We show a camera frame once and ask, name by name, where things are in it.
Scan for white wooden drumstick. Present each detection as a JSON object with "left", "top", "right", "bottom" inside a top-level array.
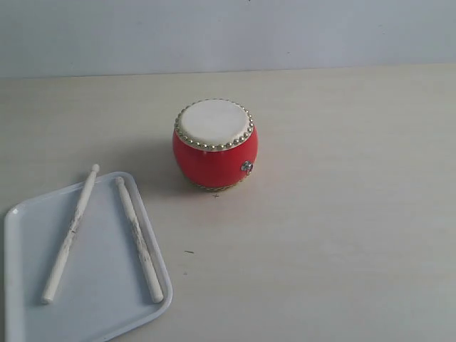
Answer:
[
  {"left": 41, "top": 164, "right": 100, "bottom": 304},
  {"left": 115, "top": 177, "right": 164, "bottom": 303}
]

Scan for small red drum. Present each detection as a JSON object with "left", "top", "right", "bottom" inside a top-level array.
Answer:
[{"left": 172, "top": 98, "right": 259, "bottom": 190}]

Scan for white plastic tray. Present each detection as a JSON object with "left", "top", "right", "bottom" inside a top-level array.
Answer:
[{"left": 4, "top": 172, "right": 173, "bottom": 341}]

